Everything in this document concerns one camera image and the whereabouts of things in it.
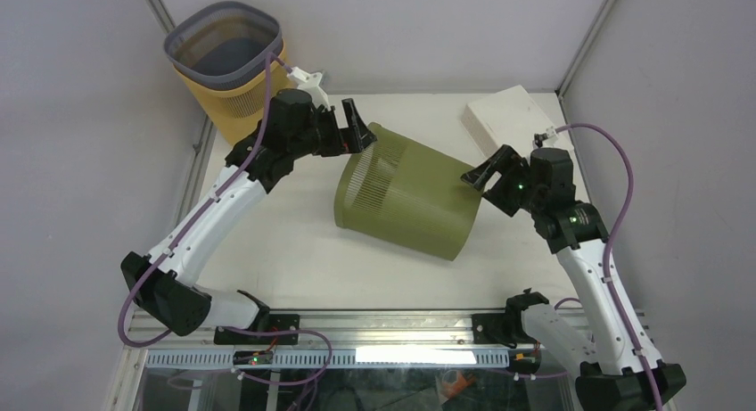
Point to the white perforated plastic basket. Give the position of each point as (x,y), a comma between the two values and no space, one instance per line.
(512,116)

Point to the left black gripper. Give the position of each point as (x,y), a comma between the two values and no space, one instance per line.
(349,140)

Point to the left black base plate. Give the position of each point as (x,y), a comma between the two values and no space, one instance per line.
(275,323)

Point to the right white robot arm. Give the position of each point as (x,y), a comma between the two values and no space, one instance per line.
(614,367)

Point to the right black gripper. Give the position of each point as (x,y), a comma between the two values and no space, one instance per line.
(508,163)

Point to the grey slatted waste bin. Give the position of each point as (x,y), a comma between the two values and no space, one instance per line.
(211,26)

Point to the green slatted waste bin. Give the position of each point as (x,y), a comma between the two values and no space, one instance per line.
(407,193)

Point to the white slotted cable duct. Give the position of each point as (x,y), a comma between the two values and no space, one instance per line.
(359,358)

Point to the yellow slatted waste bin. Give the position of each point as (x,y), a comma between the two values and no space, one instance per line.
(235,112)

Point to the orange object under table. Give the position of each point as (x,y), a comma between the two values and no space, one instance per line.
(453,382)

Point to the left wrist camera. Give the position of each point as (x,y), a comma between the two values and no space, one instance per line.
(310,83)

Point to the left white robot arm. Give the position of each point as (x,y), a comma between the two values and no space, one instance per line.
(164,281)

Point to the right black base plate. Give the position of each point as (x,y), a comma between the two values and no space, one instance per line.
(499,328)

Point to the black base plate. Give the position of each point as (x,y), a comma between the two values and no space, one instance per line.
(499,328)
(275,323)

